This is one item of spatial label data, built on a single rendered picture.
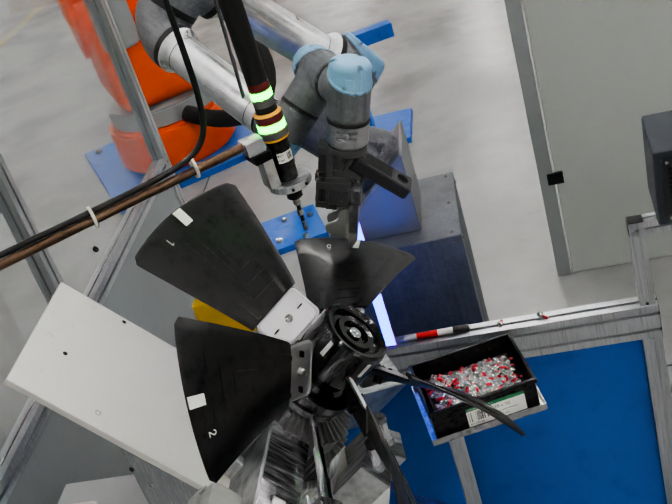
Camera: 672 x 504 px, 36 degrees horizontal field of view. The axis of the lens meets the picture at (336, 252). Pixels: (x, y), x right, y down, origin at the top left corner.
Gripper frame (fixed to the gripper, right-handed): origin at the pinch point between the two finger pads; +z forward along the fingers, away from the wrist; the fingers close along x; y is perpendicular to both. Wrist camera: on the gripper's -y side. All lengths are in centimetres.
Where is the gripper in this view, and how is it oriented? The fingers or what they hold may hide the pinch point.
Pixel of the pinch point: (354, 241)
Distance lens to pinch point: 192.3
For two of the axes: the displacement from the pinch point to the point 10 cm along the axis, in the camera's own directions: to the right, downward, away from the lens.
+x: -0.9, 5.2, -8.5
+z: -0.3, 8.5, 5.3
